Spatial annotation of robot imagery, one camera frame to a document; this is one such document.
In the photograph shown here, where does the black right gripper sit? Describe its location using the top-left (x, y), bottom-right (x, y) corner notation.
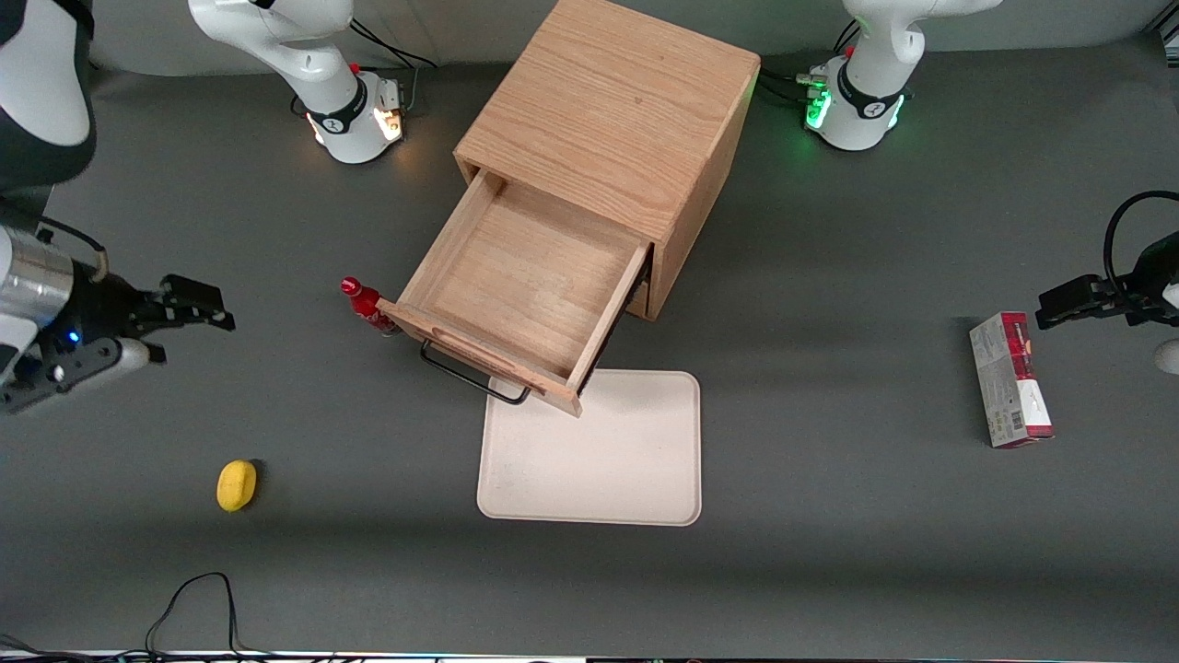
top-left (69, 274), bottom-right (237, 347)

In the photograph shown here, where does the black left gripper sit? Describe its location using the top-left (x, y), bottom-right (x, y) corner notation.
top-left (1036, 230), bottom-right (1179, 330)

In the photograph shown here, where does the black metal drawer handle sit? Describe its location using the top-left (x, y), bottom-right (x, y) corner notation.
top-left (421, 339), bottom-right (532, 406)

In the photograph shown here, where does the open-top wooden drawer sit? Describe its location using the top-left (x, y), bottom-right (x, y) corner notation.
top-left (378, 169), bottom-right (653, 417)

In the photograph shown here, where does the wooden drawer cabinet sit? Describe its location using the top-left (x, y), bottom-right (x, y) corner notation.
top-left (454, 0), bottom-right (762, 321)

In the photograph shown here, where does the red plaid cardboard box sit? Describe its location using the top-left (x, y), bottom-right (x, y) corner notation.
top-left (969, 311), bottom-right (1056, 449)

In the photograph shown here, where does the red small bottle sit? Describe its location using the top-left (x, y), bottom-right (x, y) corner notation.
top-left (340, 275), bottom-right (400, 338)

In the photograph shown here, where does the yellow lemon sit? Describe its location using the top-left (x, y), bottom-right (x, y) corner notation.
top-left (216, 459), bottom-right (259, 514)

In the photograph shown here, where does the white rectangular tray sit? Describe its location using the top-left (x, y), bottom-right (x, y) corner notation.
top-left (476, 368), bottom-right (703, 527)

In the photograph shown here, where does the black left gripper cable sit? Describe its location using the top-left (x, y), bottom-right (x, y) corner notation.
top-left (1103, 190), bottom-right (1179, 297)

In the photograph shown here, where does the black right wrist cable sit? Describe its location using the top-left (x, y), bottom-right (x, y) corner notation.
top-left (0, 204), bottom-right (111, 284)

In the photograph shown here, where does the black cable loop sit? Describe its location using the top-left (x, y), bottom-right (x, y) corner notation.
top-left (0, 572), bottom-right (277, 663)

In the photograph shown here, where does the black right arm base cable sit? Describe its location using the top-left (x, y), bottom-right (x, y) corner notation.
top-left (348, 18), bottom-right (439, 117)

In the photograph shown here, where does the black arm base cable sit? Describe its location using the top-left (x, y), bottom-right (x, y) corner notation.
top-left (348, 18), bottom-right (439, 117)
top-left (757, 18), bottom-right (863, 105)

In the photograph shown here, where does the black left arm base cable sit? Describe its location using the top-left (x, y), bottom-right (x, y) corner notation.
top-left (757, 18), bottom-right (863, 105)

